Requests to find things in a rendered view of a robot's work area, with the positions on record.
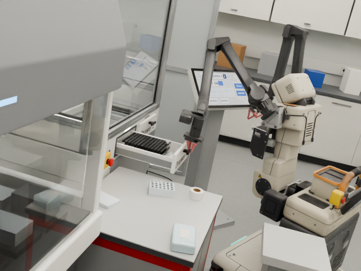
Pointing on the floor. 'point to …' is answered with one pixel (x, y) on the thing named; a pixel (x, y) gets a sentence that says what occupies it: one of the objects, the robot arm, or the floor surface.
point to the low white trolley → (148, 227)
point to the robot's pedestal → (292, 250)
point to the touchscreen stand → (207, 160)
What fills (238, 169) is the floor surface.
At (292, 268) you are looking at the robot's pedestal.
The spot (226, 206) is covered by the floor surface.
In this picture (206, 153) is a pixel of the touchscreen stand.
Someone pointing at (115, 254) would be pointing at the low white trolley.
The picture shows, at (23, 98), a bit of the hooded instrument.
